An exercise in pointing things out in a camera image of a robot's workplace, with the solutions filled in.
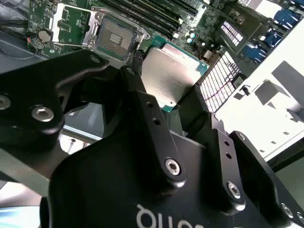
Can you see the metal socket cover frame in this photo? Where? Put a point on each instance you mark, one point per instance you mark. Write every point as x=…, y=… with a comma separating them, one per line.
x=88, y=28

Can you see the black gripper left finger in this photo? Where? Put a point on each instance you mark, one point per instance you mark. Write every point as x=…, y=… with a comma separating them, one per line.
x=28, y=95

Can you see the silver square CPU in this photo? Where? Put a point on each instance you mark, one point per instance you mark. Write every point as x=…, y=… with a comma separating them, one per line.
x=171, y=73

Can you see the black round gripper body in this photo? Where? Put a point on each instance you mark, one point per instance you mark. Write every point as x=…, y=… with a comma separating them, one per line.
x=107, y=190

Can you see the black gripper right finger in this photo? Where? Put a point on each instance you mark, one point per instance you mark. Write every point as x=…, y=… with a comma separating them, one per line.
x=235, y=171

